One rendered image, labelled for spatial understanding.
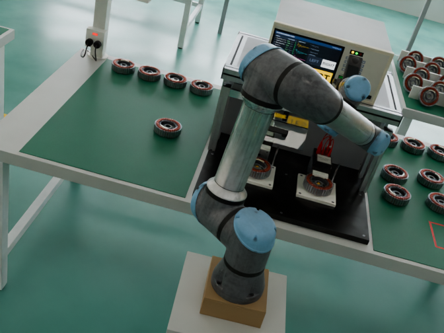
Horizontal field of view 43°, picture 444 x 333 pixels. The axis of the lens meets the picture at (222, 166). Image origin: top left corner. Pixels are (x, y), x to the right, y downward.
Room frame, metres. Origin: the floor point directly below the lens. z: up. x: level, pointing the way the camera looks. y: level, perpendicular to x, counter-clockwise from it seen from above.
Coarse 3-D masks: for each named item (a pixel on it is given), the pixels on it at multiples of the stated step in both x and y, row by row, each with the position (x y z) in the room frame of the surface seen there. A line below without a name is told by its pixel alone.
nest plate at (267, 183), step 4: (272, 168) 1.89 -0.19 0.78; (272, 172) 1.86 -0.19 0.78; (268, 176) 1.83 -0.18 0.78; (272, 176) 1.83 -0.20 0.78; (248, 180) 1.76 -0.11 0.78; (252, 180) 1.77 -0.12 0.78; (256, 180) 1.78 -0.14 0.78; (260, 180) 1.78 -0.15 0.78; (264, 180) 1.79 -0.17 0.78; (268, 180) 1.80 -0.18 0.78; (272, 180) 1.81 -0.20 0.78; (256, 184) 1.76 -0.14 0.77; (260, 184) 1.76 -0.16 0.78; (264, 184) 1.77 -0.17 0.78; (268, 184) 1.77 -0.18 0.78; (272, 184) 1.78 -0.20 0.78; (268, 188) 1.76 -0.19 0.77
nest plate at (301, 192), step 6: (300, 174) 1.90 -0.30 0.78; (300, 180) 1.86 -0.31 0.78; (300, 186) 1.82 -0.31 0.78; (300, 192) 1.77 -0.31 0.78; (306, 192) 1.79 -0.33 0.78; (306, 198) 1.76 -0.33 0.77; (312, 198) 1.76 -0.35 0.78; (318, 198) 1.77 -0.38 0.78; (324, 198) 1.78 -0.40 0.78; (330, 198) 1.79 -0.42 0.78; (330, 204) 1.76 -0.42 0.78
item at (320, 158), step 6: (318, 156) 1.92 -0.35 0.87; (324, 156) 1.93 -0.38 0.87; (330, 156) 1.99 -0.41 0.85; (318, 162) 1.88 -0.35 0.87; (324, 162) 1.89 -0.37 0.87; (330, 162) 1.90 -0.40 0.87; (312, 168) 1.88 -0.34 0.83; (318, 168) 1.88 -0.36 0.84; (324, 168) 1.88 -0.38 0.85; (330, 168) 1.88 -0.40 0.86; (318, 174) 1.85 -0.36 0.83; (324, 174) 1.86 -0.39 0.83
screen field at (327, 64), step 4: (312, 56) 1.97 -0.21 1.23; (308, 60) 1.97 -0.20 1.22; (312, 60) 1.96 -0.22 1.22; (316, 60) 1.96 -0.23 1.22; (320, 60) 1.96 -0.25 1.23; (324, 60) 1.96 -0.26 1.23; (312, 64) 1.96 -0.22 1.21; (316, 64) 1.96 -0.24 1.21; (320, 64) 1.96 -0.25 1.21; (324, 64) 1.96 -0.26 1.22; (328, 64) 1.96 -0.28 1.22; (332, 64) 1.96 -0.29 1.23; (328, 68) 1.96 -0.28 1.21; (332, 68) 1.96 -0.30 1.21
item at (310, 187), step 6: (312, 174) 1.86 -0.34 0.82; (306, 180) 1.81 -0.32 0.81; (312, 180) 1.85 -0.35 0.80; (318, 180) 1.85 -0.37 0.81; (324, 180) 1.85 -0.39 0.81; (330, 180) 1.85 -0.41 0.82; (306, 186) 1.80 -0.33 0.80; (312, 186) 1.78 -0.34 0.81; (318, 186) 1.79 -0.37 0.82; (324, 186) 1.80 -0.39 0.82; (330, 186) 1.81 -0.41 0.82; (312, 192) 1.78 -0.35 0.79; (318, 192) 1.78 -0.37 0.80; (324, 192) 1.78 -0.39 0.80; (330, 192) 1.81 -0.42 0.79
